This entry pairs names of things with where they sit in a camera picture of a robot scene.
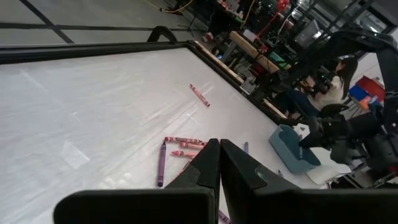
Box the black camera bracket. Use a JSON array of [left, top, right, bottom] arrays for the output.
[[146, 25, 178, 44]]

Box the person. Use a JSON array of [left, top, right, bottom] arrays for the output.
[[279, 55, 358, 119]]

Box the red crayon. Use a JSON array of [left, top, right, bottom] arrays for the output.
[[164, 136, 206, 146]]

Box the white plastic tray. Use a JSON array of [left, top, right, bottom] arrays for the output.
[[294, 123, 352, 186]]

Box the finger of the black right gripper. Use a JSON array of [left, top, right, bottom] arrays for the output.
[[320, 103, 351, 119], [298, 116, 331, 150]]

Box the blue storage bin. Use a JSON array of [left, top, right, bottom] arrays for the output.
[[348, 84, 373, 103]]

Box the wooden workbench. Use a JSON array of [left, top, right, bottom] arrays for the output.
[[228, 30, 280, 74]]

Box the yellow cable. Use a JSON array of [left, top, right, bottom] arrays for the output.
[[149, 0, 195, 15]]

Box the pink crayon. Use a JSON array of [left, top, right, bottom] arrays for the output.
[[189, 83, 211, 108]]

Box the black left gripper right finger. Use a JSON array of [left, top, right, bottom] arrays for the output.
[[220, 139, 300, 224]]

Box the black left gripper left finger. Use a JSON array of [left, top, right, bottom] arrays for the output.
[[166, 138, 221, 224]]

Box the pile of crayons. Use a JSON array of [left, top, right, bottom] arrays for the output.
[[179, 142, 205, 151]]

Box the dark blue plastic tray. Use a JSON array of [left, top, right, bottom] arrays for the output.
[[269, 124, 322, 174]]

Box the red storage bin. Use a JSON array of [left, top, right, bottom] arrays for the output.
[[356, 75, 386, 102]]

